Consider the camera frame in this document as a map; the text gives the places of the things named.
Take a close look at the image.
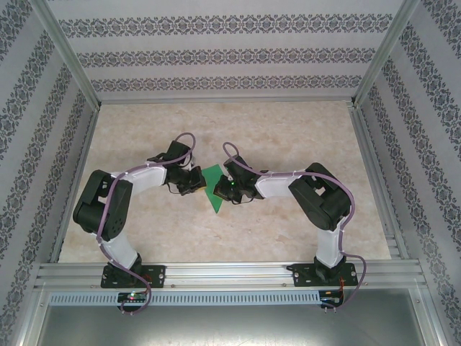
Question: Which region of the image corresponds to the green square paper sheet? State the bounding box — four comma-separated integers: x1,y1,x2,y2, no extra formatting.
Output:
200,164,226,215

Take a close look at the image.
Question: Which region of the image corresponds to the grey sheet metal panel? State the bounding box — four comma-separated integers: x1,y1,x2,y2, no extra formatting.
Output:
10,288,446,346

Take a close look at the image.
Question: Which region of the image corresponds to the small circuit board green light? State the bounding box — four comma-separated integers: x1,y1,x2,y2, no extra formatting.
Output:
117,291,148,304

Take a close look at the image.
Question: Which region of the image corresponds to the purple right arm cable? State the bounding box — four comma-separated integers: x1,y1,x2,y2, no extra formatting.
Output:
222,141,369,314

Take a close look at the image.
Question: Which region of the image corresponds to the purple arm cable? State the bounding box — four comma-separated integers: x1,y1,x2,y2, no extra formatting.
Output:
222,141,369,314
96,132,197,318

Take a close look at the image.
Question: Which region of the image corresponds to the long aluminium mounting rail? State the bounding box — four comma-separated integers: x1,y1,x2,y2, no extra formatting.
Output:
32,259,429,291

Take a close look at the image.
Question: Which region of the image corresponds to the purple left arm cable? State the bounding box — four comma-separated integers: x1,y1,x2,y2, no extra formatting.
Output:
96,132,197,318

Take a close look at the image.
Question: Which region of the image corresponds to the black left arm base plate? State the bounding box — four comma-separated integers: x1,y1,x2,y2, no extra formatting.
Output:
100,265,166,289

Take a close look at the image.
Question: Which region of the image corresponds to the grey slotted cable duct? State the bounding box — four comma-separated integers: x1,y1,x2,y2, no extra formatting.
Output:
48,290,322,306

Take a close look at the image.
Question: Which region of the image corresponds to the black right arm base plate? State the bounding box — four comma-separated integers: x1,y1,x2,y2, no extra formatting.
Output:
292,262,359,288

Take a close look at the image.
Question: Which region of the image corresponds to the aluminium frame post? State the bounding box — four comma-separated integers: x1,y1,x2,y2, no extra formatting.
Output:
349,0,421,109
34,0,102,111

